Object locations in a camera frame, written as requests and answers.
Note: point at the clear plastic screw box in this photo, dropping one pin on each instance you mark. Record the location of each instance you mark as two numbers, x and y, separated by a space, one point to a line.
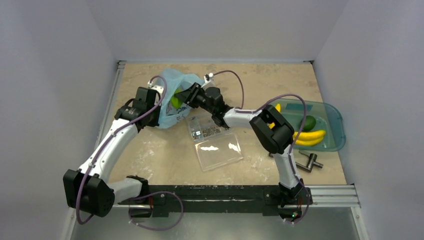
215 146

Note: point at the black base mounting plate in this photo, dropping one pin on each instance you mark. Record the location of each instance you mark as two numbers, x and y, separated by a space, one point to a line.
268 200

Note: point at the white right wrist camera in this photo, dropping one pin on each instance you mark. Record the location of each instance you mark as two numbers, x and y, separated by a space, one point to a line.
208 81

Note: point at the yellow fake squash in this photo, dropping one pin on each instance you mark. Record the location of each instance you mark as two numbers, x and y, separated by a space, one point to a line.
279 109

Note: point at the green fake fruit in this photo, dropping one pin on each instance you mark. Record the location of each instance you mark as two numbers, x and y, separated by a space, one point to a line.
175 102

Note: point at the light blue plastic bag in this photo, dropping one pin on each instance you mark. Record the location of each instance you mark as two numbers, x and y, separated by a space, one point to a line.
173 79

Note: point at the teal plastic tray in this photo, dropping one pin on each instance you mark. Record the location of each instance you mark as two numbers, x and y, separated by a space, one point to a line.
327 117

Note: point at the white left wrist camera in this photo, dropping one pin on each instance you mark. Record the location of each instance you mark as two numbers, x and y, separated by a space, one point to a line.
158 88

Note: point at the aluminium frame rail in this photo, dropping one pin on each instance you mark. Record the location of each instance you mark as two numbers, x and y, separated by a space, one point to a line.
330 196

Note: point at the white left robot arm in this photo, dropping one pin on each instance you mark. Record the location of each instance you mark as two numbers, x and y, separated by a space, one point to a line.
88 189

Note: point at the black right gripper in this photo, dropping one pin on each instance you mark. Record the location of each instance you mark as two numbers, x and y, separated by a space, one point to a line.
192 94

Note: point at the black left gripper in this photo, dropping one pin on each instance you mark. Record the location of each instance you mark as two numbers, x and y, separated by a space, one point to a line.
154 122

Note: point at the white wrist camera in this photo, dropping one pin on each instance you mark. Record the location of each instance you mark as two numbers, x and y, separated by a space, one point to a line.
158 88
208 81

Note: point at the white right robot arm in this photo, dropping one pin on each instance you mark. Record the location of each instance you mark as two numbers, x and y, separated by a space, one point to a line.
272 130

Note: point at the green fake lime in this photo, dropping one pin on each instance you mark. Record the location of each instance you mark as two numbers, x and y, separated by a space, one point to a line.
309 124

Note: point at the dark metal crank tool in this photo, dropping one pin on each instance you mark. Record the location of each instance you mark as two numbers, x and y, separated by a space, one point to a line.
312 162

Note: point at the yellow fake banana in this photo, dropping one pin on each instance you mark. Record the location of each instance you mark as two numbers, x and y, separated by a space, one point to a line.
309 139

